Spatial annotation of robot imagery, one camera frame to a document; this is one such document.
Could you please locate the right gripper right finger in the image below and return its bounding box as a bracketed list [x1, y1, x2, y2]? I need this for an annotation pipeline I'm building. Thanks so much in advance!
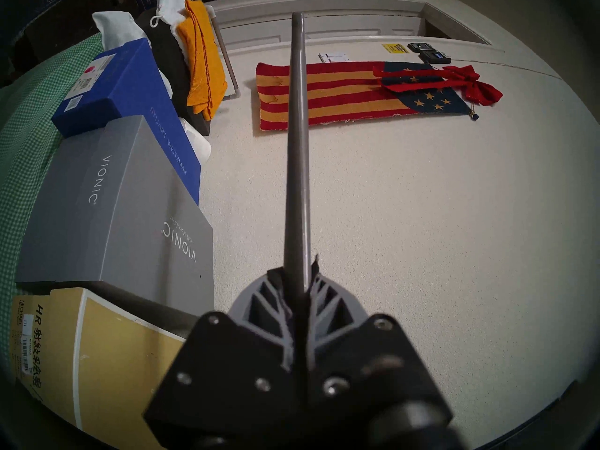
[305, 256, 465, 450]

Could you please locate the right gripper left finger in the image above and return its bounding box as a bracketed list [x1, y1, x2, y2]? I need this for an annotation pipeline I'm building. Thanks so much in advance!
[143, 268, 303, 450]

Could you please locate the long grey metal shoehorn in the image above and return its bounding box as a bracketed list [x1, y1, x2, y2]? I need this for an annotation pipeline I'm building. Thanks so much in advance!
[284, 12, 313, 314]

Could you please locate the green white gingham cloth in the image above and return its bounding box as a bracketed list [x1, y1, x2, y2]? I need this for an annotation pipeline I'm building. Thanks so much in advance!
[0, 32, 105, 360]

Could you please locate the gold Michael Kors shoe box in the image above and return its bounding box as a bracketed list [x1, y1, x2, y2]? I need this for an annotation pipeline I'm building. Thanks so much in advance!
[10, 287, 188, 450]

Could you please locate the large grey Vionic shoe box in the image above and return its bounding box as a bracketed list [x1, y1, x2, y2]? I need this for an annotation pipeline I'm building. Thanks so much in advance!
[15, 115, 215, 316]

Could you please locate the blue Stuart Weitzman shoe box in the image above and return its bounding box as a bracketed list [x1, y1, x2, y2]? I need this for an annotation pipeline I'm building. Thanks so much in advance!
[52, 37, 202, 206]

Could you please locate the orange folded cloth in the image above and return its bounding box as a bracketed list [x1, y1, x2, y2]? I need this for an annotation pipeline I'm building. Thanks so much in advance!
[176, 0, 229, 121]

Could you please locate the grey metal shoe rack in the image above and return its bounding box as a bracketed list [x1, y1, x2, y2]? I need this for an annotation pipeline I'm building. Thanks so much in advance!
[206, 6, 241, 100]

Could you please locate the red ribbon bow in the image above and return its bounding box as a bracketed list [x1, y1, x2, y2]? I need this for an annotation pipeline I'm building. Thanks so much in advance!
[373, 65, 503, 106]

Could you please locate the black garment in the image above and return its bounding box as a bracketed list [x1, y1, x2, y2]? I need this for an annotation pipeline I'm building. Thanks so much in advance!
[136, 8, 211, 136]

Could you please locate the red yellow striped wall rug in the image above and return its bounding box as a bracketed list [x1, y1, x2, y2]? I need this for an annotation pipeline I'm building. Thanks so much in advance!
[255, 60, 475, 132]

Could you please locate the white drawstring dust bag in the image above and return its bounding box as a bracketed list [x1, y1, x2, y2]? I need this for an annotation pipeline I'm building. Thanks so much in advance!
[92, 11, 151, 52]
[150, 0, 193, 38]

